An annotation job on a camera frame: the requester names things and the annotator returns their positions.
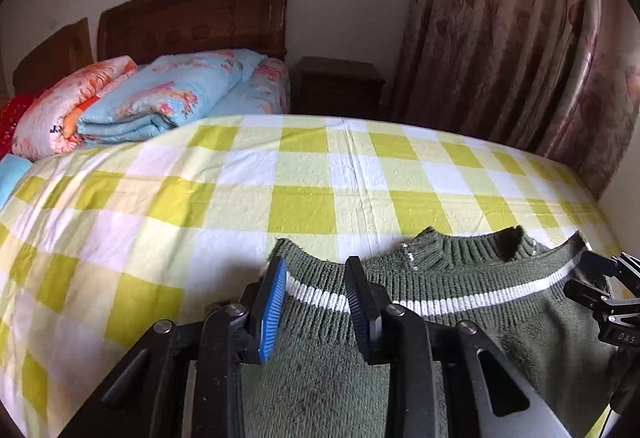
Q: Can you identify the green knit sweater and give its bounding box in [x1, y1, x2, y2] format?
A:
[240, 226, 626, 438]

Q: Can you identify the red patterned cloth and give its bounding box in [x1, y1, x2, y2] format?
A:
[0, 94, 46, 159]

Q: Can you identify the small wooden headboard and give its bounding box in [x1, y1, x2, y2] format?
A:
[12, 17, 96, 91]

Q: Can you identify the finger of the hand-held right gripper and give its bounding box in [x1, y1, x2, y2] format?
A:
[580, 250, 640, 299]
[564, 279, 613, 319]

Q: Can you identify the pink floral curtain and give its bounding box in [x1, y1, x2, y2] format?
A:
[390, 0, 640, 199]

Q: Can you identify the light blue blanket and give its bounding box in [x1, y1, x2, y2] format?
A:
[0, 155, 33, 211]

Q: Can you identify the blue floral quilt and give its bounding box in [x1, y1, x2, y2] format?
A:
[77, 49, 266, 149]

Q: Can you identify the yellow checked bed sheet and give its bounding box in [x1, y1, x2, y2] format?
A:
[0, 114, 621, 438]

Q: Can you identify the orange floral quilt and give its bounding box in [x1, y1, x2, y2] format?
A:
[11, 56, 138, 157]

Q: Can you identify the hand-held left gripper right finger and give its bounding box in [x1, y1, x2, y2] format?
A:
[344, 256, 576, 438]

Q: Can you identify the pink floral pillow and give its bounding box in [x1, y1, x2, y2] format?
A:
[227, 57, 291, 116]

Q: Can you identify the dark wooden nightstand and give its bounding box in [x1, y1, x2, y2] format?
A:
[292, 56, 387, 120]

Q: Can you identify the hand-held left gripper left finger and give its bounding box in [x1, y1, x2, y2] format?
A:
[60, 255, 288, 438]

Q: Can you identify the large wooden headboard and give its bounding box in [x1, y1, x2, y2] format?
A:
[96, 0, 291, 64]

